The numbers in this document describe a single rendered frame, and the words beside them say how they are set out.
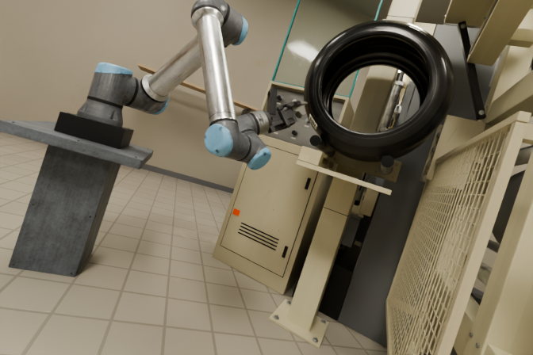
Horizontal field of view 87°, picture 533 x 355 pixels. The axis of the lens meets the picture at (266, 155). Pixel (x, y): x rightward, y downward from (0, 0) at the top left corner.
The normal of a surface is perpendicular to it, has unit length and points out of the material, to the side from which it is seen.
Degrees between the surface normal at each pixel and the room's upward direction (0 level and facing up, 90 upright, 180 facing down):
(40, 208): 90
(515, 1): 162
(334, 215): 90
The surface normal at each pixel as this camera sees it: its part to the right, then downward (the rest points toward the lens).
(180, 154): 0.29, 0.10
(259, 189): -0.37, -0.12
